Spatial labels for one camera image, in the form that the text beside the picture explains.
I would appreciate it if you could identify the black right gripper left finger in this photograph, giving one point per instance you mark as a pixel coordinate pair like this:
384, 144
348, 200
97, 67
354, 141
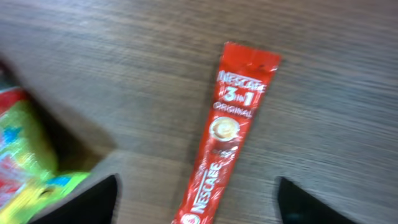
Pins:
93, 205

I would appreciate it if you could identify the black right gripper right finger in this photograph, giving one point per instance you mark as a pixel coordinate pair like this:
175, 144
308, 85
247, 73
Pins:
297, 206

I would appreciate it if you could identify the red Nescafe stick sachet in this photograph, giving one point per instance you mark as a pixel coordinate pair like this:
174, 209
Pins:
243, 75

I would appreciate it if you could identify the Haribo gummy bag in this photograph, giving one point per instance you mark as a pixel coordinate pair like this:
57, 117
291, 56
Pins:
30, 180

